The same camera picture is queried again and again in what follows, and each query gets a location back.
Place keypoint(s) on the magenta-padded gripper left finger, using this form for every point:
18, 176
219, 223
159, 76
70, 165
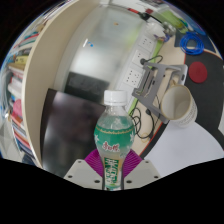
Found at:
81, 173

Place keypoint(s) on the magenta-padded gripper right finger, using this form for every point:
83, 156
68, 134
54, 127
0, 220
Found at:
141, 173

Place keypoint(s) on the green-labelled clear drink bottle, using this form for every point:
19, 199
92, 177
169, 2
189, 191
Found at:
114, 140

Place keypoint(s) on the black computer monitor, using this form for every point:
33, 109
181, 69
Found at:
66, 133

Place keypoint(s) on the white paper sheet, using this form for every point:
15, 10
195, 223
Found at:
186, 146

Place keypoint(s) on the white ribbed cup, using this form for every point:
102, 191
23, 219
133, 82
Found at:
178, 105

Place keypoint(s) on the grey metal laptop stand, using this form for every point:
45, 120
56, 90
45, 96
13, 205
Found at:
155, 83

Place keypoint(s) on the black desk mat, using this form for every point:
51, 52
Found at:
210, 96

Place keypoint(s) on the flat round red coaster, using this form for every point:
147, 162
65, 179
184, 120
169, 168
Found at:
198, 72

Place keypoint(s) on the white wall socket strip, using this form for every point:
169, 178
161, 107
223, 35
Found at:
135, 75

